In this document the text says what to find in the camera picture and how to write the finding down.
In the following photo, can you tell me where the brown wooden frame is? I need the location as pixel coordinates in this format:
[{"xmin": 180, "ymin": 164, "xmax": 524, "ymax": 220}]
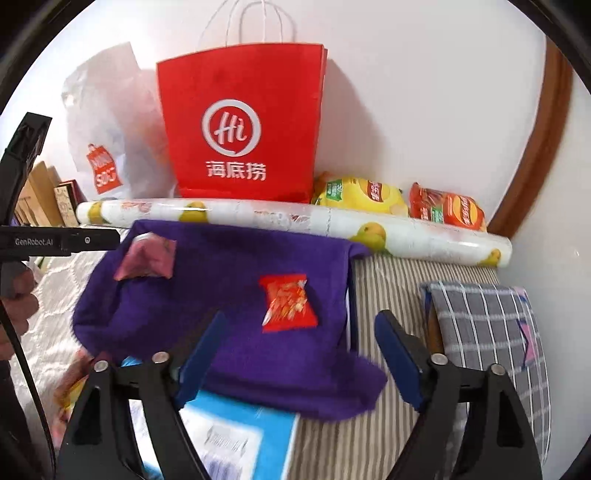
[{"xmin": 487, "ymin": 41, "xmax": 575, "ymax": 236}]

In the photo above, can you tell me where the white plastic bag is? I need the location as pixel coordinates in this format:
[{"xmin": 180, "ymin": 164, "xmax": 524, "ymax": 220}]
[{"xmin": 61, "ymin": 41, "xmax": 178, "ymax": 201}]

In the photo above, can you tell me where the box with dark red lid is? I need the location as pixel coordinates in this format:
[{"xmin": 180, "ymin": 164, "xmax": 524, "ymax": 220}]
[{"xmin": 53, "ymin": 180, "xmax": 84, "ymax": 227}]

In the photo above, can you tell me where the pink yellow snack bag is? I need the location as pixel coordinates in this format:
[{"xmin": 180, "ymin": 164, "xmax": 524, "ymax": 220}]
[{"xmin": 55, "ymin": 351, "xmax": 100, "ymax": 416}]

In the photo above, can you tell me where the striped bed sheet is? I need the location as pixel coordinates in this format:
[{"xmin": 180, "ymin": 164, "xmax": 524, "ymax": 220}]
[{"xmin": 286, "ymin": 251, "xmax": 509, "ymax": 480}]

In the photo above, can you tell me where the black cable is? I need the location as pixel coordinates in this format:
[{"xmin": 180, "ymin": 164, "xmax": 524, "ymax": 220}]
[{"xmin": 0, "ymin": 305, "xmax": 51, "ymax": 462}]

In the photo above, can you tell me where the blue tissue pack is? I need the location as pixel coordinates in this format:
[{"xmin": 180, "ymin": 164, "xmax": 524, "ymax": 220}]
[{"xmin": 124, "ymin": 390, "xmax": 301, "ymax": 480}]

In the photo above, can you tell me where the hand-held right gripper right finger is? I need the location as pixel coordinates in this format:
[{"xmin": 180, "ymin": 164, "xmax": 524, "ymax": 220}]
[{"xmin": 374, "ymin": 309, "xmax": 543, "ymax": 480}]

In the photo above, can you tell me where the purple fabric bag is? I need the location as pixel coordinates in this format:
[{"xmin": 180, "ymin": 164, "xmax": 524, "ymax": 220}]
[{"xmin": 71, "ymin": 219, "xmax": 389, "ymax": 421}]

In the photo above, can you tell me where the small red snack packet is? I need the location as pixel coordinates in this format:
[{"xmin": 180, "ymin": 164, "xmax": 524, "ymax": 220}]
[{"xmin": 259, "ymin": 273, "xmax": 319, "ymax": 334}]

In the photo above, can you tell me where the fruit print paper roll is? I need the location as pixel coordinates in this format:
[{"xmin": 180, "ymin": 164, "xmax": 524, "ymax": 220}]
[{"xmin": 76, "ymin": 196, "xmax": 513, "ymax": 268}]

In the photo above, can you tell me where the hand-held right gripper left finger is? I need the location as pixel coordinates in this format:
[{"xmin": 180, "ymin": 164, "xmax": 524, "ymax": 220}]
[{"xmin": 55, "ymin": 309, "xmax": 232, "ymax": 480}]

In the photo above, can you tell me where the brown cardboard box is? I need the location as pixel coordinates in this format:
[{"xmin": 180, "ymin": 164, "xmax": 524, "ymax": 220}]
[{"xmin": 14, "ymin": 161, "xmax": 63, "ymax": 227}]

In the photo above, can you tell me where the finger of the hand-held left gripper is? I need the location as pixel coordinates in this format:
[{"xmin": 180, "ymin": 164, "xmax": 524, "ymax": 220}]
[{"xmin": 69, "ymin": 228, "xmax": 122, "ymax": 254}]

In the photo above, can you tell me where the red paper bag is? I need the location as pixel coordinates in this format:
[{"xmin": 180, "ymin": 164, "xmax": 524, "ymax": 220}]
[{"xmin": 156, "ymin": 0, "xmax": 328, "ymax": 205}]

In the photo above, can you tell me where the yellow chip bag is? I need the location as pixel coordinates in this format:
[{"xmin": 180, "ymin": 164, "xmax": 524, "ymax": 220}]
[{"xmin": 311, "ymin": 172, "xmax": 411, "ymax": 217}]

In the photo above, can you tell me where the pink snack packet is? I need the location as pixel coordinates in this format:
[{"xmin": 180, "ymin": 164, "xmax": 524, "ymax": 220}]
[{"xmin": 115, "ymin": 233, "xmax": 177, "ymax": 281}]

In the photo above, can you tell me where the red chip bag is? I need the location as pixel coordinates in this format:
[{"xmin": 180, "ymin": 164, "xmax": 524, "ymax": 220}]
[{"xmin": 409, "ymin": 182, "xmax": 488, "ymax": 233}]

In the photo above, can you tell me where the person's left hand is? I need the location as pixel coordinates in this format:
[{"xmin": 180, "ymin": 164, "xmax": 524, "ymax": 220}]
[{"xmin": 0, "ymin": 265, "xmax": 40, "ymax": 361}]

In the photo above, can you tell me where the grey checked folded cloth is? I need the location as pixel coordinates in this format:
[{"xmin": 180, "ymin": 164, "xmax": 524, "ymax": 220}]
[{"xmin": 420, "ymin": 281, "xmax": 552, "ymax": 462}]

